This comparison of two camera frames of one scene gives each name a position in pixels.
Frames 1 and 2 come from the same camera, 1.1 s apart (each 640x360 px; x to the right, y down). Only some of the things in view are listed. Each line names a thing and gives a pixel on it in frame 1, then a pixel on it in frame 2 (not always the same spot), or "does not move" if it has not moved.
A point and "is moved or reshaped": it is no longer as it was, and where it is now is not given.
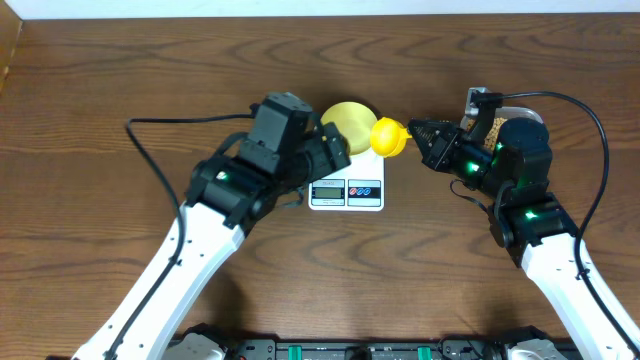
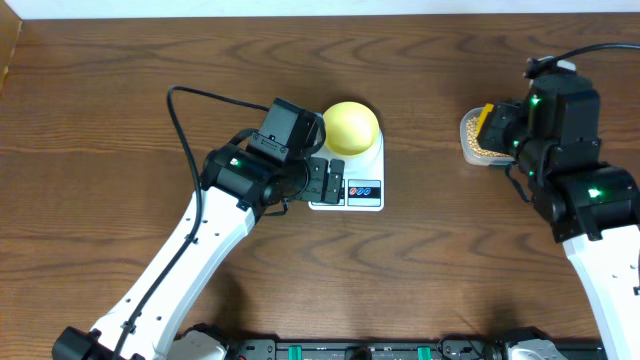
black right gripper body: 454,153 → 504,131
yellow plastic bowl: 355,121 does not move
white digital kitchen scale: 358,187 does not move
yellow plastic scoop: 389,137 is moved or reshaped
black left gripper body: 317,164 → 307,193
